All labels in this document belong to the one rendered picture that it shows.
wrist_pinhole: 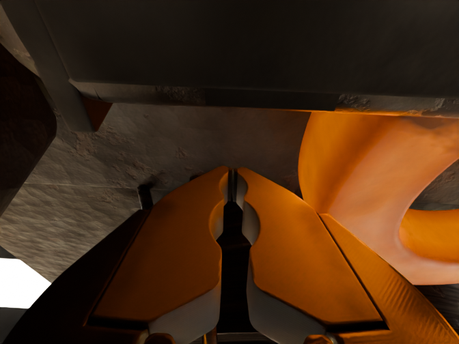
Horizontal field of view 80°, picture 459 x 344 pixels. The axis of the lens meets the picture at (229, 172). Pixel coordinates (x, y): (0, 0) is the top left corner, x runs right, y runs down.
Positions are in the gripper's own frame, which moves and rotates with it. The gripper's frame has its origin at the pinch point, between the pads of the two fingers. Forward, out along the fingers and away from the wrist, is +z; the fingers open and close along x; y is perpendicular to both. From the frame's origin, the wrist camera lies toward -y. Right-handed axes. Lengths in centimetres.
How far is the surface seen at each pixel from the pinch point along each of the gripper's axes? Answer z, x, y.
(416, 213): 1.0, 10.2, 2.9
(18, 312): 392, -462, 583
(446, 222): 0.7, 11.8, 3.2
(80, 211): 18.8, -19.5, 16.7
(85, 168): 7.8, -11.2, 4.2
